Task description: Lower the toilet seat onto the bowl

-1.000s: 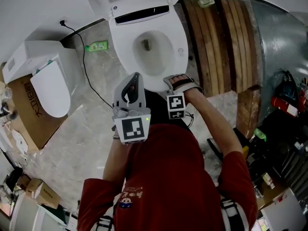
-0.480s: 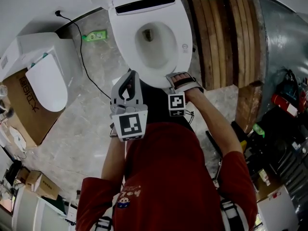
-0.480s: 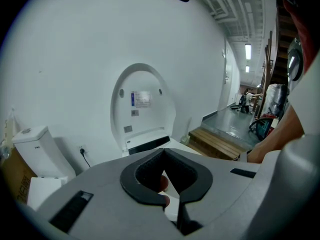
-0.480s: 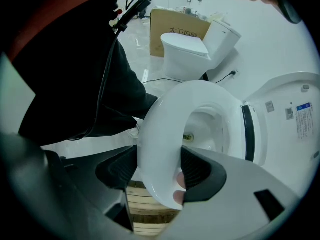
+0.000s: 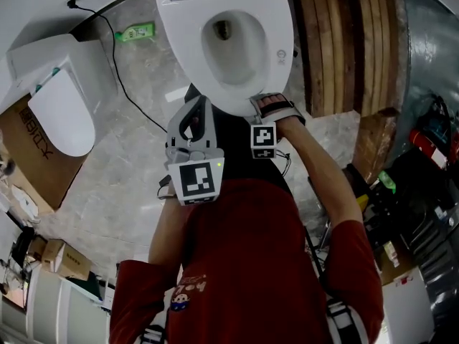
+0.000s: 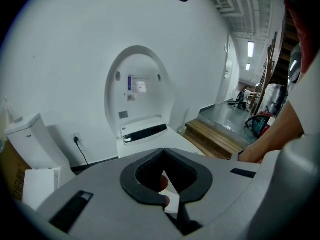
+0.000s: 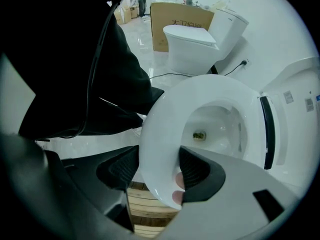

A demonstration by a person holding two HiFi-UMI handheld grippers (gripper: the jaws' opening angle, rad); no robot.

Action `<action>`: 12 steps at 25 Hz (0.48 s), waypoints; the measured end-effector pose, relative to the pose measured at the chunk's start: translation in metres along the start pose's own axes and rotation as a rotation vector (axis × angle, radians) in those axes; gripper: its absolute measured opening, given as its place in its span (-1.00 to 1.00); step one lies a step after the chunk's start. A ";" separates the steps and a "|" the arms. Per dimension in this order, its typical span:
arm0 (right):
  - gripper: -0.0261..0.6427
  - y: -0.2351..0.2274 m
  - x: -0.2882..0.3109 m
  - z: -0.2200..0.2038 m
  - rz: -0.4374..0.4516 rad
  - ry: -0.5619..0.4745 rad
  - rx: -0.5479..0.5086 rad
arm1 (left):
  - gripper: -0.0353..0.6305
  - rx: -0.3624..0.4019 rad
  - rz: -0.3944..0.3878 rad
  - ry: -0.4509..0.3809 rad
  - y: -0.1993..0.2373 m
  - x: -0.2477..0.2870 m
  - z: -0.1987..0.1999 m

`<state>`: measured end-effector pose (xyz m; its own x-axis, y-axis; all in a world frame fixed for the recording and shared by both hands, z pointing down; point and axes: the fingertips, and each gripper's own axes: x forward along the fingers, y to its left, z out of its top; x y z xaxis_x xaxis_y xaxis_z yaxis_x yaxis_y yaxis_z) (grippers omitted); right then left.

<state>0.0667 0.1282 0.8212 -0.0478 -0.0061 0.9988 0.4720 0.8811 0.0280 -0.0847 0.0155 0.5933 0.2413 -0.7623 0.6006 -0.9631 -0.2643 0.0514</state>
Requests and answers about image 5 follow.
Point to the short wooden post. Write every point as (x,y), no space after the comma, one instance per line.
(373,145)

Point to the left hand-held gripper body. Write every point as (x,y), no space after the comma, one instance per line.
(195,181)

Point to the person's red shirt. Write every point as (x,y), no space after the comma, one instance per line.
(244,263)

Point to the stack of wooden planks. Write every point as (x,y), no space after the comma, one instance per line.
(344,48)

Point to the person's left hand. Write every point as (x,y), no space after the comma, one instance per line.
(195,120)

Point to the red fire extinguisher white label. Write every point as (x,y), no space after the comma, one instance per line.
(426,149)

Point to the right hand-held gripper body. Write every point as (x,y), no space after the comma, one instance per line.
(263,138)

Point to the person's right hand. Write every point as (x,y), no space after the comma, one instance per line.
(276,104)

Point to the person's left forearm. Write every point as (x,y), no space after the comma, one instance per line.
(168,235)

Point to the small green plastic bottle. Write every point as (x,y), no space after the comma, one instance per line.
(387,181)

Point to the person's black trousers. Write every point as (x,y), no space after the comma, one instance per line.
(236,149)

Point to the small cardboard box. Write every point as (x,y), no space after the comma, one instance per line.
(68,260)
(36,247)

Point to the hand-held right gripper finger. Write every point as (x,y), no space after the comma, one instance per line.
(255,108)

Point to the white toilet bowl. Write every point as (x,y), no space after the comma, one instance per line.
(236,63)

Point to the white toilet seat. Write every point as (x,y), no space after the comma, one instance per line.
(179,31)

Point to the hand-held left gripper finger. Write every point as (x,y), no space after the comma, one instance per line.
(211,134)
(172,134)

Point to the large brown cardboard box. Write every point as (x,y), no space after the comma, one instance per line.
(46,181)

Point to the green labelled detergent bottle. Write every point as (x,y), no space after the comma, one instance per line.
(138,31)

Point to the white boxy toilet closed lid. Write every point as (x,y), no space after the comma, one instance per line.
(64,120)

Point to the large grey metal tank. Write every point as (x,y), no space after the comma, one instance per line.
(430,48)

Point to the person's right forearm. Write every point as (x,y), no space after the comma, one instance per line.
(315,170)

